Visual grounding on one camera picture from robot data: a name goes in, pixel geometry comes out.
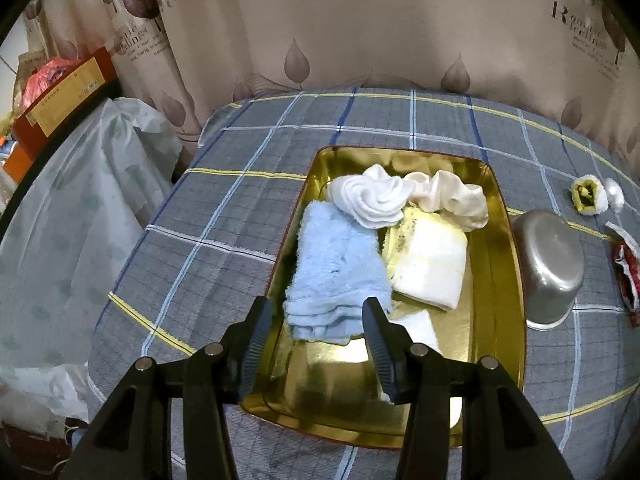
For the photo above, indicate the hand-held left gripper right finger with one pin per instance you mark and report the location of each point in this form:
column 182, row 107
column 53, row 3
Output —
column 382, row 350

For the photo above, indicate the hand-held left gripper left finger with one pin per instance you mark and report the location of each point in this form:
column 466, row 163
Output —
column 255, row 345

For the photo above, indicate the light blue fluffy towel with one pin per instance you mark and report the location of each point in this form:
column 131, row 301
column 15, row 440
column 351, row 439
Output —
column 335, row 270

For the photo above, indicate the white towel with yellow edge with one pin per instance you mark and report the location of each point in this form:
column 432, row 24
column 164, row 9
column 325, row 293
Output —
column 430, row 265

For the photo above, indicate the gold rectangular tray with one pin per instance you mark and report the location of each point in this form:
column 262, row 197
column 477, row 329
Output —
column 492, row 320

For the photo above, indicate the cream satin cloth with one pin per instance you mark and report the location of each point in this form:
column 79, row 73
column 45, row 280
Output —
column 450, row 195

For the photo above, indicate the red and white star garment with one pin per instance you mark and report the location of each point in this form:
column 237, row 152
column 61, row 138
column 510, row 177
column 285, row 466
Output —
column 627, row 265

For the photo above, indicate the white fluffy yellow-lined sock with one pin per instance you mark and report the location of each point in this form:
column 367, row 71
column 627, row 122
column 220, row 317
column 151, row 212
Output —
column 597, row 205

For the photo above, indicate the stainless steel bowl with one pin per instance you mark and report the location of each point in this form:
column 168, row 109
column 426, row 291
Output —
column 547, row 270

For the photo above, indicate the white plastic cover sheet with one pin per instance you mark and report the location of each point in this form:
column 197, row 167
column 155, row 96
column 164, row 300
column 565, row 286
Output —
column 75, row 235

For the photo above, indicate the dark wooden furniture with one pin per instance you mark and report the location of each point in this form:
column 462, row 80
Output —
column 30, row 450

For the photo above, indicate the small orange box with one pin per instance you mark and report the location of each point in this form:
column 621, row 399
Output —
column 17, row 160

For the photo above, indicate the orange and yellow cardboard box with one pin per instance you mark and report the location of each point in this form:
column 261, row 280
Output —
column 65, row 95

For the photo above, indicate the beige leaf-print curtain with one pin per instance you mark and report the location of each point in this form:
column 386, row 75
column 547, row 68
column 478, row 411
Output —
column 400, row 35

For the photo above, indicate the red plastic bag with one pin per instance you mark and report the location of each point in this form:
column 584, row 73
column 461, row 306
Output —
column 45, row 77

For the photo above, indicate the brown paper bag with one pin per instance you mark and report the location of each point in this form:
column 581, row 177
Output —
column 30, row 62

